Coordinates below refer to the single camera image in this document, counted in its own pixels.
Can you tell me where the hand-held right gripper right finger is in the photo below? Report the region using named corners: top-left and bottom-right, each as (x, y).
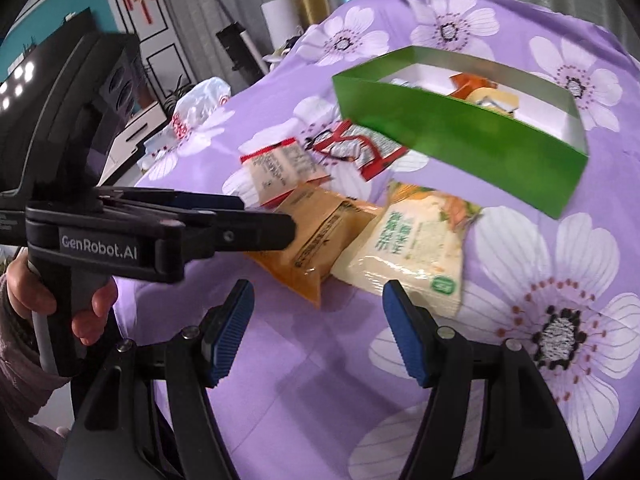
top-left (382, 280), bottom-right (586, 480)

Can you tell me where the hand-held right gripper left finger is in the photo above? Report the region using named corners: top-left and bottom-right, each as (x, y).
top-left (55, 279), bottom-right (256, 480)

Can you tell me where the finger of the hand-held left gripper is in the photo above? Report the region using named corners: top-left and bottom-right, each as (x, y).
top-left (150, 207), bottom-right (297, 266)
top-left (97, 186), bottom-right (246, 221)

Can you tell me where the orange-yellow snack packet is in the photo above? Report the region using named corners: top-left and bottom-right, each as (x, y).
top-left (245, 182), bottom-right (381, 309)

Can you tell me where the beige red-edged snack packet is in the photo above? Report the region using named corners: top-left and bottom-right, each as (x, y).
top-left (240, 137), bottom-right (332, 209)

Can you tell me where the green-label cracker packet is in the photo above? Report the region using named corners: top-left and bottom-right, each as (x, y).
top-left (331, 182), bottom-right (485, 318)

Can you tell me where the red snack packet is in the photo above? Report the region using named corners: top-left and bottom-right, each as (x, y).
top-left (305, 120), bottom-right (408, 182)

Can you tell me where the green cardboard box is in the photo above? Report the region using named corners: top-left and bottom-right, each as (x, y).
top-left (332, 45), bottom-right (590, 221)

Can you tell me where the small yellow snack packet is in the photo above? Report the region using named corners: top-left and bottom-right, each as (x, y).
top-left (467, 87), bottom-right (521, 118)

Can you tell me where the small orange snack packet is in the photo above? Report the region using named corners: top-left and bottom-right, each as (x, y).
top-left (447, 72), bottom-right (501, 101)

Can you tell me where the person's left hand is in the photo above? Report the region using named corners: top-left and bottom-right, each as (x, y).
top-left (0, 255), bottom-right (118, 346)

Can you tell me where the purple floral cloth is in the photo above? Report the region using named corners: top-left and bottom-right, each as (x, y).
top-left (110, 0), bottom-right (640, 480)

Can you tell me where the white low cabinet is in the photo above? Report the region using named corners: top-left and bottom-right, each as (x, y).
top-left (90, 100), bottom-right (168, 188)

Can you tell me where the white red-print plastic bag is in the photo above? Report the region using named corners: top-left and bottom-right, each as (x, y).
top-left (137, 76), bottom-right (233, 171)

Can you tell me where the black speaker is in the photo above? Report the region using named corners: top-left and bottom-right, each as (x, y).
top-left (97, 47), bottom-right (151, 113)

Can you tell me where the upright vacuum cleaner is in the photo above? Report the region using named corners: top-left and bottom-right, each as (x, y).
top-left (182, 0), bottom-right (268, 78)

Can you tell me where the white rectangular panel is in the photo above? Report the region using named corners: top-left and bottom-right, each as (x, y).
top-left (261, 0), bottom-right (303, 58)

